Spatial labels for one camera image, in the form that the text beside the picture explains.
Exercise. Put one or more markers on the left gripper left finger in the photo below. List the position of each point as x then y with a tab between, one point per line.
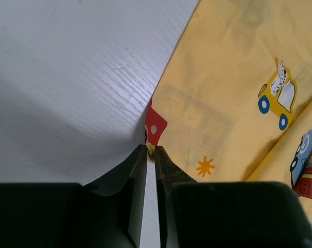
106	212

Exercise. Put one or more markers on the yellow car-print placemat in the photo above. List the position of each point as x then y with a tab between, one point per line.
235	100

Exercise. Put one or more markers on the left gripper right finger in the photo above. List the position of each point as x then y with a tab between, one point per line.
226	214

